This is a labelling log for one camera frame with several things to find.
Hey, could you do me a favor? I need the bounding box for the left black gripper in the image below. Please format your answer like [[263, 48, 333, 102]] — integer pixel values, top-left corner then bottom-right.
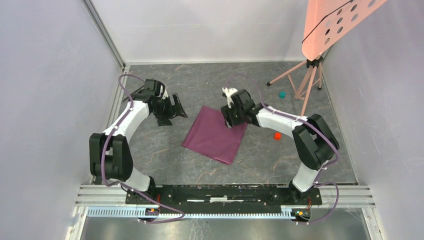
[[152, 93, 188, 127]]

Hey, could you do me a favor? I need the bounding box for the purple cloth napkin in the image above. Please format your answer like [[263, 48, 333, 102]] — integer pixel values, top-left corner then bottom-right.
[[181, 105, 247, 165]]

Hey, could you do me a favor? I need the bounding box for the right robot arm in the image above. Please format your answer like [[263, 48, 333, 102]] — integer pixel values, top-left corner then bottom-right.
[[220, 87, 340, 204]]

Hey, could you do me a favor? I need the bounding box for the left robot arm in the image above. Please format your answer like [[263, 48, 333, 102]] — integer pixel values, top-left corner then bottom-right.
[[89, 79, 187, 204]]

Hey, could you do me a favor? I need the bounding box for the black knife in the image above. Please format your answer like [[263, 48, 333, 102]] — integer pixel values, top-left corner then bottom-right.
[[122, 85, 144, 102]]

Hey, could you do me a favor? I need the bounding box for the teal cube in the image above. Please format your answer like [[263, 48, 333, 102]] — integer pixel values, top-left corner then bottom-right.
[[278, 91, 286, 99]]

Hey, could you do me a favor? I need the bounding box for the red orange cube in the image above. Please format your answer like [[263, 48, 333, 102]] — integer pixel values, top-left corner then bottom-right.
[[273, 132, 282, 141]]

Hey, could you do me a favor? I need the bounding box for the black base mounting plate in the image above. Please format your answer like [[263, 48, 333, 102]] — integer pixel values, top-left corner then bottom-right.
[[125, 184, 323, 215]]

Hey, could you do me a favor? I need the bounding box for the pink music stand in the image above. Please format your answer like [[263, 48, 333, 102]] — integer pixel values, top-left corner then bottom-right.
[[266, 0, 387, 116]]

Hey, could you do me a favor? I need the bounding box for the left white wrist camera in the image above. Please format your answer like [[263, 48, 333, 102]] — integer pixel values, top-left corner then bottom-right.
[[157, 82, 169, 100]]

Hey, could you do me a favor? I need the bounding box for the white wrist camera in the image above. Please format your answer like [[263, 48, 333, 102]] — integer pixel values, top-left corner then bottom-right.
[[222, 87, 238, 106], [157, 82, 169, 100]]

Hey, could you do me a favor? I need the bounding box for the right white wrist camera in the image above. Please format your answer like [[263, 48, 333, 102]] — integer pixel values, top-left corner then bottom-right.
[[222, 87, 238, 106]]

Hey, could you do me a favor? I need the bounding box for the aluminium frame rail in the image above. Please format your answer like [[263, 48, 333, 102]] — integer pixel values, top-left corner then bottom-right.
[[82, 0, 131, 186]]

